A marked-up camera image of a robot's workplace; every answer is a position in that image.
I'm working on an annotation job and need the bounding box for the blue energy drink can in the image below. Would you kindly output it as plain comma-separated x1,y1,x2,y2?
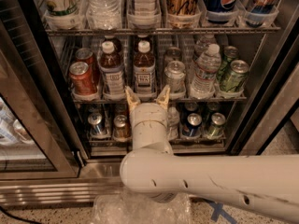
246,0,277,28

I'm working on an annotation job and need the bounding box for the brown tea bottle white cap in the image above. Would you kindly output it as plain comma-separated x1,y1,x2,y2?
134,41,156,97

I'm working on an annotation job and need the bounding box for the stainless fridge base grille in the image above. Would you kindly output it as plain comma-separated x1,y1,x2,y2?
0,157,122,206

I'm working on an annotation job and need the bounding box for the front green soda can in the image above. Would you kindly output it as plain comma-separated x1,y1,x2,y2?
220,60,249,93

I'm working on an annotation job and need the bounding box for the blue pepsi can bottom shelf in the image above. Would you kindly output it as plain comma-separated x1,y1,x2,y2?
182,113,202,137

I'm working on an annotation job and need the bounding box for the red soda can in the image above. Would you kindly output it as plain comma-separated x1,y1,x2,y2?
75,48,99,84
69,62,97,95

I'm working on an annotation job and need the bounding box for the front red soda can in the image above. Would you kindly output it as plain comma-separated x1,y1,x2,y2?
69,62,97,95

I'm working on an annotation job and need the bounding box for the front silver soda can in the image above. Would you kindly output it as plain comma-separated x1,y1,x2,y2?
164,61,186,93

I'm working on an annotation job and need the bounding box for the small water bottle bottom shelf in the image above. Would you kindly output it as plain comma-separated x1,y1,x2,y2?
167,106,179,140

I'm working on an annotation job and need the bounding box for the gold can bottom shelf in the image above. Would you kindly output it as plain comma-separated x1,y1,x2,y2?
113,115,130,139

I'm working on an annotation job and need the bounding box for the blue tape cross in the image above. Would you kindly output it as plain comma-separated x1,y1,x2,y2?
206,201,237,224

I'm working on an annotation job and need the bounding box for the rear clear water bottle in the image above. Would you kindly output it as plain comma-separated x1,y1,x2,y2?
193,35,217,61

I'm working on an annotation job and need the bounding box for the rear silver soda can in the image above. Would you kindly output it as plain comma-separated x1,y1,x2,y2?
164,47,182,66

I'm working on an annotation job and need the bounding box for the fridge glass door left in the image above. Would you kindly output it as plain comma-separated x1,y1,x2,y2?
0,26,78,180

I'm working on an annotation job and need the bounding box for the rear brown tea bottle right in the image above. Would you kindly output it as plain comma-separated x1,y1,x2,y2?
134,35,152,52

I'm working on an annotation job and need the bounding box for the rear red soda can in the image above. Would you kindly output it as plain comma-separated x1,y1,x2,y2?
75,48,99,84

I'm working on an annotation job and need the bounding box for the rear brown tea bottle left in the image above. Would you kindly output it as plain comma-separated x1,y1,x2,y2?
105,35,122,55

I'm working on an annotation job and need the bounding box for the black cable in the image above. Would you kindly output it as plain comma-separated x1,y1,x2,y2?
0,204,43,224

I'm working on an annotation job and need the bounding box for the blue can bottom shelf left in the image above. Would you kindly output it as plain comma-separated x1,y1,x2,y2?
88,112,107,135

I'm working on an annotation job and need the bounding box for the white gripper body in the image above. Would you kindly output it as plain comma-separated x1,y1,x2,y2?
130,103,167,124

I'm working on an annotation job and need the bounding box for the rear green soda can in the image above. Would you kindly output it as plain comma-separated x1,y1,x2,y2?
216,46,239,81

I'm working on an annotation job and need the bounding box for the silver soda can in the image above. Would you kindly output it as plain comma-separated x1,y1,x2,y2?
164,61,186,93
164,47,182,66

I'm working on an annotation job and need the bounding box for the large clear water bottle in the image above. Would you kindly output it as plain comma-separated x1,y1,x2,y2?
86,0,121,30

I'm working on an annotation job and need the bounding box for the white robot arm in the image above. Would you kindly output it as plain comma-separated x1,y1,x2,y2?
120,87,299,224

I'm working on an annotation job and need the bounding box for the green can bottom shelf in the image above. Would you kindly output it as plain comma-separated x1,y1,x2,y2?
206,113,226,139

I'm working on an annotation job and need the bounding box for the green soda can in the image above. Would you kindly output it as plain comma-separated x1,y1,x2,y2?
220,60,249,93
216,46,239,81

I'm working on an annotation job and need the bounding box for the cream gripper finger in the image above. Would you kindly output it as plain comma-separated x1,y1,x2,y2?
125,86,140,111
156,85,170,110

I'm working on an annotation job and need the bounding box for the clear plastic bag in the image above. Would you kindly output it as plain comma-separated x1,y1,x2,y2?
90,189,192,224

